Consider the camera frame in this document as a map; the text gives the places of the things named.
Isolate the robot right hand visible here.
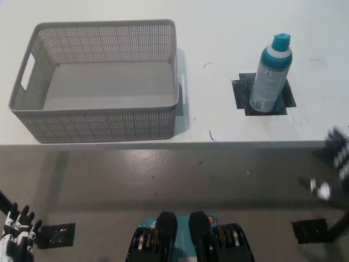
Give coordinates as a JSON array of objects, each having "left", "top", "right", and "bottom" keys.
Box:
[{"left": 298, "top": 124, "right": 349, "bottom": 206}]

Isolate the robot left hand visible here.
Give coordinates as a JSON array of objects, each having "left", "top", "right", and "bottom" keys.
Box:
[{"left": 0, "top": 203, "right": 43, "bottom": 262}]

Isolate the teal white air spray can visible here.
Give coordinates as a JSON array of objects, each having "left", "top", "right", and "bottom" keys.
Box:
[{"left": 249, "top": 33, "right": 293, "bottom": 112}]

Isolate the black table leg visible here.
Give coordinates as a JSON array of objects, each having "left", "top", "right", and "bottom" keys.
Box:
[{"left": 0, "top": 190, "right": 20, "bottom": 217}]

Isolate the black floor tape patch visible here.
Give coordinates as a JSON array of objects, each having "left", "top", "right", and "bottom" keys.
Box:
[
  {"left": 291, "top": 218, "right": 335, "bottom": 244},
  {"left": 37, "top": 223, "right": 76, "bottom": 249}
]

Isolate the black tape patch on table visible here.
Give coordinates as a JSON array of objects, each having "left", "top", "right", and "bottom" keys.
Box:
[{"left": 231, "top": 73, "right": 297, "bottom": 117}]

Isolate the grey perforated plastic basket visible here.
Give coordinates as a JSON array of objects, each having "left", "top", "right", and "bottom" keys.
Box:
[{"left": 7, "top": 19, "right": 188, "bottom": 144}]

